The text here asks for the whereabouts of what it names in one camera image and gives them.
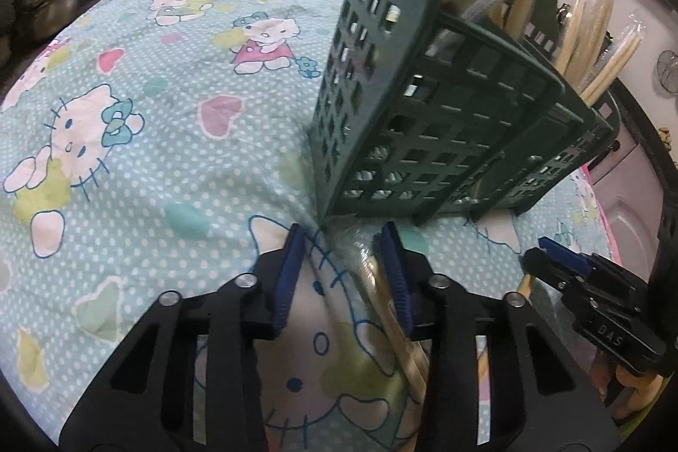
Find person right hand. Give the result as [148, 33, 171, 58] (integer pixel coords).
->
[588, 351, 664, 421]

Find hello kitty tablecloth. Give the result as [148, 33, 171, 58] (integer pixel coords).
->
[1, 0, 608, 451]

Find green plastic utensil basket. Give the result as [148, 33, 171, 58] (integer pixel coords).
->
[309, 0, 620, 224]

